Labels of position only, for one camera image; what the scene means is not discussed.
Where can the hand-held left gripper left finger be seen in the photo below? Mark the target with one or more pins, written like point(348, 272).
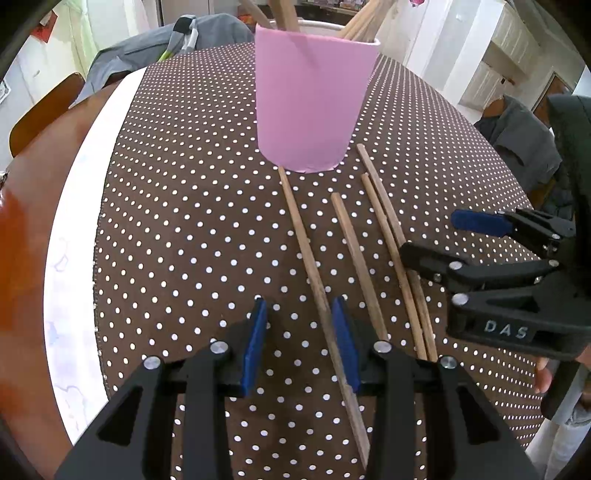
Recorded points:
point(254, 346)

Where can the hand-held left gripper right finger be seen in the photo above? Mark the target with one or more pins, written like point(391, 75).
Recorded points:
point(346, 341)

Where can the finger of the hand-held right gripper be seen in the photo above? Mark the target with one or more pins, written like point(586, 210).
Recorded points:
point(480, 222)
point(485, 274)

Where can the wooden chopstick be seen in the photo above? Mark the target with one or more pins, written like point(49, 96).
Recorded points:
point(353, 244)
point(378, 212)
point(304, 249)
point(376, 184)

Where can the pink cup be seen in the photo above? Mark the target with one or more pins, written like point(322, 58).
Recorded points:
point(314, 101)

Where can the bunch of wooden chopsticks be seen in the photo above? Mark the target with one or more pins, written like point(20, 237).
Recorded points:
point(279, 14)

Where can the person's right hand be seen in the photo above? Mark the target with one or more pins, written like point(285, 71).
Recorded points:
point(544, 376)

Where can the dark grey jacket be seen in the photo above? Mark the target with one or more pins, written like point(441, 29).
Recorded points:
point(517, 134)

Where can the brown polka-dot table mat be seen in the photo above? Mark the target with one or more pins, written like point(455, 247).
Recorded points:
point(184, 207)

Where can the white cabinets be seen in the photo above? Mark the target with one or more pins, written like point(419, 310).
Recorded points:
point(503, 46)

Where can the brown wooden chair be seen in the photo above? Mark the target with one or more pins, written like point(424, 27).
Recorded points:
point(41, 115)

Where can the light grey jacket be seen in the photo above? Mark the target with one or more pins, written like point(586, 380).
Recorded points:
point(129, 50)

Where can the light green curtain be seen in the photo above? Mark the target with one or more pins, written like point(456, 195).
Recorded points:
point(81, 32)

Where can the red diamond wall decoration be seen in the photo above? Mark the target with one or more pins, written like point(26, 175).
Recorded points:
point(45, 26)

